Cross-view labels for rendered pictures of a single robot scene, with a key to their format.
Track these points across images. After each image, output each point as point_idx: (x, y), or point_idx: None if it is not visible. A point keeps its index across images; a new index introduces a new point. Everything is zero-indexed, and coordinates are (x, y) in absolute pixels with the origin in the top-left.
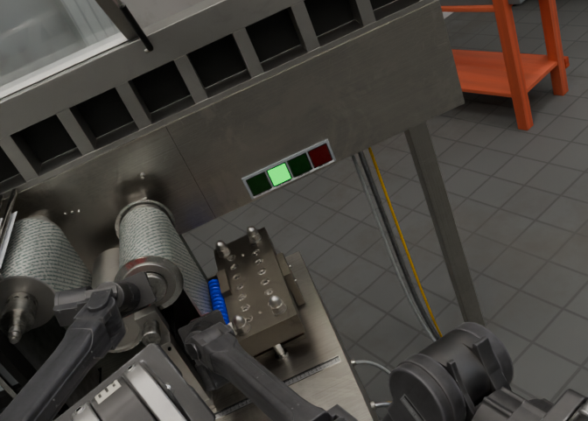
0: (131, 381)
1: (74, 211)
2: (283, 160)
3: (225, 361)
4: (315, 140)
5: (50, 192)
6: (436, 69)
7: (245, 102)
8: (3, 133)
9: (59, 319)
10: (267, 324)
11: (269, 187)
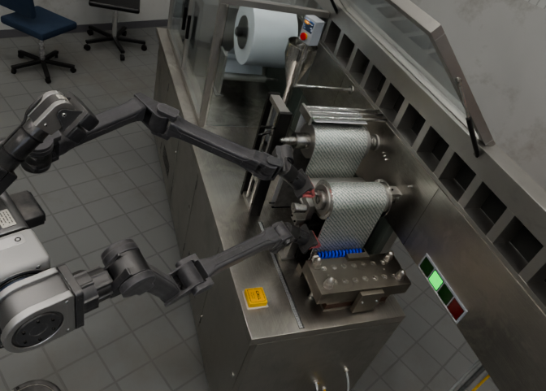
0: (58, 100)
1: (385, 157)
2: (444, 280)
3: (257, 235)
4: (464, 301)
5: (390, 138)
6: None
7: (468, 236)
8: (409, 98)
9: (273, 150)
10: (317, 277)
11: (426, 275)
